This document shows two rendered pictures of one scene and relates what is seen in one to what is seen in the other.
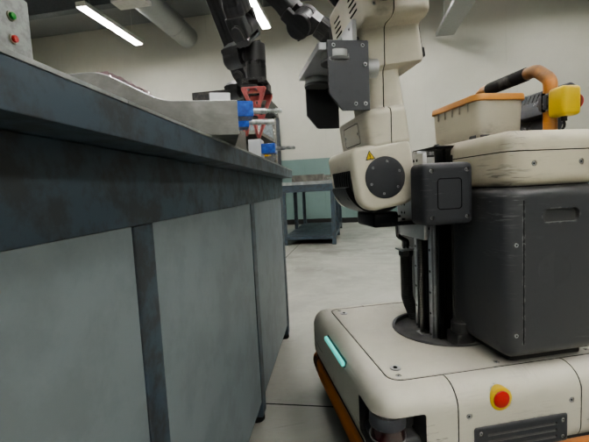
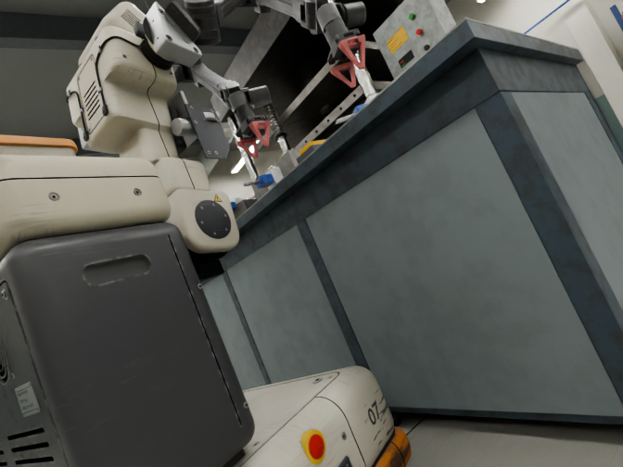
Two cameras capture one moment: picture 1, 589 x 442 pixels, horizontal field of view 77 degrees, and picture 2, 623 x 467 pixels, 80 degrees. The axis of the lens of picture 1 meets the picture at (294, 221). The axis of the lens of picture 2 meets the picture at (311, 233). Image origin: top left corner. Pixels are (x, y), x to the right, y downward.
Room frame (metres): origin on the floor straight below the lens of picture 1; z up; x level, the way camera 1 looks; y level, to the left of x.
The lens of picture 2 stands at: (1.91, -0.69, 0.50)
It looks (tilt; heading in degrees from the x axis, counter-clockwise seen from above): 6 degrees up; 134
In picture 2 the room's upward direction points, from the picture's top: 23 degrees counter-clockwise
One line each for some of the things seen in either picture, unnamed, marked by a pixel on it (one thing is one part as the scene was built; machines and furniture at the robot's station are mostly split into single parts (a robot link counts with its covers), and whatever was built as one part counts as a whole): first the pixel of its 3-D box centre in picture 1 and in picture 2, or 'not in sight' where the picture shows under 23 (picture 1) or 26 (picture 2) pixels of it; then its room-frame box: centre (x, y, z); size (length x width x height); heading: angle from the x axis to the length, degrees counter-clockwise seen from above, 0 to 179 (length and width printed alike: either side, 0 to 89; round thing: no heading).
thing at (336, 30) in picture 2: not in sight; (338, 39); (1.47, 0.15, 1.04); 0.10 x 0.07 x 0.07; 147
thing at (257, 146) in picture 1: (273, 148); (261, 182); (1.09, 0.05, 0.83); 0.13 x 0.05 x 0.05; 84
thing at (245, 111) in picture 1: (246, 110); not in sight; (0.70, 0.08, 0.85); 0.13 x 0.05 x 0.05; 101
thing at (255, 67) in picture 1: (256, 75); (247, 119); (1.10, 0.09, 1.04); 0.10 x 0.07 x 0.07; 172
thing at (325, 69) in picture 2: not in sight; (333, 104); (0.57, 1.40, 1.51); 1.10 x 0.70 x 0.05; 174
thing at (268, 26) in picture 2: not in sight; (312, 74); (0.56, 1.34, 1.75); 1.30 x 0.84 x 0.61; 174
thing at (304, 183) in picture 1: (315, 204); not in sight; (5.57, -0.34, 0.46); 1.90 x 0.70 x 0.92; 170
